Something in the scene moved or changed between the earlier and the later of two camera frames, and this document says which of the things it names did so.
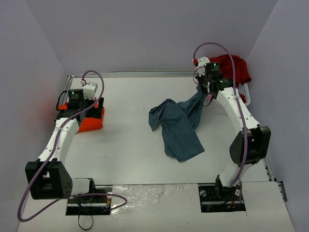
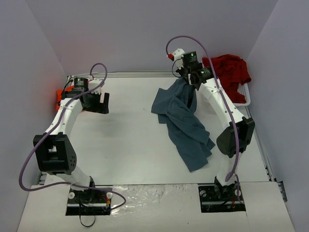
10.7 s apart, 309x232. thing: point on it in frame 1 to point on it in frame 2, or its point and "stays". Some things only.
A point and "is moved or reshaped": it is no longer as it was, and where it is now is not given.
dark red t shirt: x=242 y=74 stays
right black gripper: x=203 y=86 to x=190 y=86
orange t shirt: x=88 y=123 to x=59 y=93
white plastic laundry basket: x=244 y=89 stays
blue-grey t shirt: x=178 y=121 is moved or reshaped
